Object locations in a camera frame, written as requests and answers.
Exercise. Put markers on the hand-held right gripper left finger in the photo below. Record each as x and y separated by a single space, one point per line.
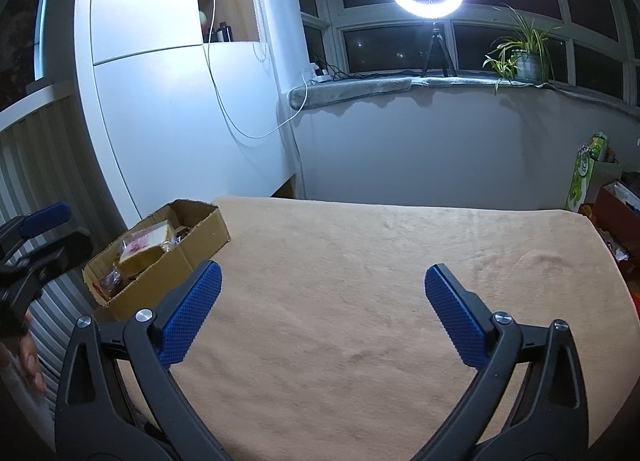
192 313

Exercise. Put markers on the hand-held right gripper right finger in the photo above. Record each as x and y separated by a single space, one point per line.
457 316

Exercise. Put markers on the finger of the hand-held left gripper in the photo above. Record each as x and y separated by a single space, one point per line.
47 218
60 253

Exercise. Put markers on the red-edged clear snack packet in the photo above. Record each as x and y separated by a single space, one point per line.
110 283

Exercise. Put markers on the brown cardboard box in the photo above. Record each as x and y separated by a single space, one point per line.
200 246

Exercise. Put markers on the clear pink-print bread packet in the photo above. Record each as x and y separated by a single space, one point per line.
145 251

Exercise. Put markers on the person's left forearm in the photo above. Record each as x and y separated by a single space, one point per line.
17 401

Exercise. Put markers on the person's left hand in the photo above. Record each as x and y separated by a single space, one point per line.
32 356

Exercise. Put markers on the white cabinet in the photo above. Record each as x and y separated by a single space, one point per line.
175 116

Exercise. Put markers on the green printed bag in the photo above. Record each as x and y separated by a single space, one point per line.
582 176

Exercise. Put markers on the red storage box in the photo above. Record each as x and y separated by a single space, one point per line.
620 211

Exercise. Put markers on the grey windowsill cloth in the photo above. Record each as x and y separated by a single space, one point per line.
350 91

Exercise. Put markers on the dark bottle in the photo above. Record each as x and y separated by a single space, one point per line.
223 33

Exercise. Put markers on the potted spider plant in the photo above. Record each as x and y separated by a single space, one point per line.
527 66

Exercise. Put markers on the black tripod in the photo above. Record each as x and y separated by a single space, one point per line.
435 48

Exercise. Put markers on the white power strip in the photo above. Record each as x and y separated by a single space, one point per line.
320 75

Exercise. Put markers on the bay window frame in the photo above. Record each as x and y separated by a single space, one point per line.
370 22

